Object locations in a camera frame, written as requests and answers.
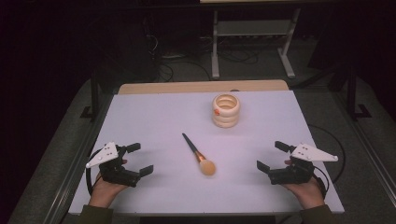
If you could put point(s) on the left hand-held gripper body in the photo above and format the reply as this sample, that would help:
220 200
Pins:
116 174

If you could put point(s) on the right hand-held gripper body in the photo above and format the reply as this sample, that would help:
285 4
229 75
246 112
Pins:
295 174

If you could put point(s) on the makeup brush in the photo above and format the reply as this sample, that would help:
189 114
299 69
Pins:
199 157

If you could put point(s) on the cream ringed cup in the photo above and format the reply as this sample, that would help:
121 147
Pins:
226 118

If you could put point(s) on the person's left hand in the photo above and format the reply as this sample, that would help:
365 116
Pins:
104 194

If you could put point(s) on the person's right hand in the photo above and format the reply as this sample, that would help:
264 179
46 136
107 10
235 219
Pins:
309 194

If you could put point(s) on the white table sheet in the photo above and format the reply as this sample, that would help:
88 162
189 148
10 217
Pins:
174 118

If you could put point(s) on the black metal stand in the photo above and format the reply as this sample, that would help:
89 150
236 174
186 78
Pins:
94 99
351 99

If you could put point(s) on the wooden table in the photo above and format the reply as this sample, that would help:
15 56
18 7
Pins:
186 87

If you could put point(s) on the grey metal desk frame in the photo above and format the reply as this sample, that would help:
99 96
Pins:
214 62

